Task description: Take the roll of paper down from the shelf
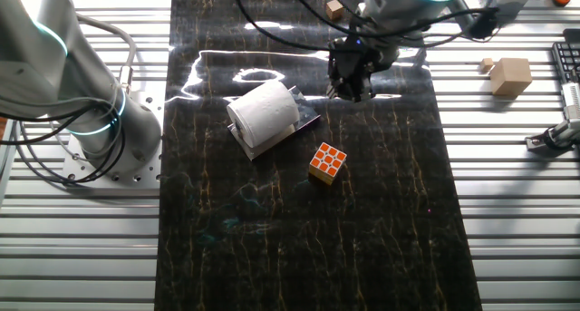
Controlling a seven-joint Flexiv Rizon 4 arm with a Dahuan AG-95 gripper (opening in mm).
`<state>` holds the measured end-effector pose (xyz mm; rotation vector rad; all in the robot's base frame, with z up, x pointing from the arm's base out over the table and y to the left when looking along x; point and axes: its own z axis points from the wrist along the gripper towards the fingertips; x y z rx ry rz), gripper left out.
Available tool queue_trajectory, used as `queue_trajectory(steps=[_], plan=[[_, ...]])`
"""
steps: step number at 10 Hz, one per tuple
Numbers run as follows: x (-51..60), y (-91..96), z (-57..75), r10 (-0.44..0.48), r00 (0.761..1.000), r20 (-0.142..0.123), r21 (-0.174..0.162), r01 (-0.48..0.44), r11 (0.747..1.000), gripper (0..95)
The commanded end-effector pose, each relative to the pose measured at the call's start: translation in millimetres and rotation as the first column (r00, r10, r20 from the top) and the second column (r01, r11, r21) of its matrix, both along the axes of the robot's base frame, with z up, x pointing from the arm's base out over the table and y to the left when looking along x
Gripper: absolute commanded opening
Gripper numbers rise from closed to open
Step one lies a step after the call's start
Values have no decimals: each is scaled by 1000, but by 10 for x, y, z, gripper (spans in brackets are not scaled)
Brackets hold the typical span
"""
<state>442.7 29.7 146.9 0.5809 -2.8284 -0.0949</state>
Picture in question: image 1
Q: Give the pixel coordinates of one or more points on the white toilet paper roll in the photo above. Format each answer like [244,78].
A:
[265,111]

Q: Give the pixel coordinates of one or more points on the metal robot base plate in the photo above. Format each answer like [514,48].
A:
[136,178]

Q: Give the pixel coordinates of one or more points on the metal camera mount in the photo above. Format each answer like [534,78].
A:
[555,138]

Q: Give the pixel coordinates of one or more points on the shiny metal tray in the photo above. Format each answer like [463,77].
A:
[306,113]

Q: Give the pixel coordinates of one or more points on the tiny wooden block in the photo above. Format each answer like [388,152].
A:
[486,65]

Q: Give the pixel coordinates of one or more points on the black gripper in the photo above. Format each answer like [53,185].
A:
[353,59]

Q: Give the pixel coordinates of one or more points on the large wooden block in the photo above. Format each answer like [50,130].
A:
[509,77]

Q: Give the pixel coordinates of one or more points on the wrist mounted camera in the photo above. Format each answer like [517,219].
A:
[482,24]

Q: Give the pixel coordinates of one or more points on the black keyboard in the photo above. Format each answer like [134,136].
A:
[568,59]

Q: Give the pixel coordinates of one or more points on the small wooden cube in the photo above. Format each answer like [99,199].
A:
[334,10]

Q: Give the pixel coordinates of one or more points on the black marble pattern mat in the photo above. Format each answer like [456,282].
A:
[317,238]

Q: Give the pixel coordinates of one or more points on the grey control box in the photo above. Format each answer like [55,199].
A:
[512,0]

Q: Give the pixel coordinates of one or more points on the orange white puzzle cube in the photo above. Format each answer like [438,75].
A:
[327,161]

